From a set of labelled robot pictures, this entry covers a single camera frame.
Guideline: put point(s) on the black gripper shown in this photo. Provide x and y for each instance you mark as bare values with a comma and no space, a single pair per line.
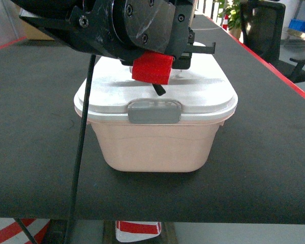
123,30

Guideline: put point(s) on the pink plastic storage box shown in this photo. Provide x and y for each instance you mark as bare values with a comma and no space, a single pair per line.
180,147

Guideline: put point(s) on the cardboard box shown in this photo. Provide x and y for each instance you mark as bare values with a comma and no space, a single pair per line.
31,32

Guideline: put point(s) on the red gripper mounted block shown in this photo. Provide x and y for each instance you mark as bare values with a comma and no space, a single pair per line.
152,67

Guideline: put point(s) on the green potted plant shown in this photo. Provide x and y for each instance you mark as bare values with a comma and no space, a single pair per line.
232,10

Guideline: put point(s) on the black office chair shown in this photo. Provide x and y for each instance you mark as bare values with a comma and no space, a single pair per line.
261,25

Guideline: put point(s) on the red white cone under table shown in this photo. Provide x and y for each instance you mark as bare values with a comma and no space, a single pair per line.
127,231

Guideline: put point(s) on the red white traffic cone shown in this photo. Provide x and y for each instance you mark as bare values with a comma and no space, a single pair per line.
11,232

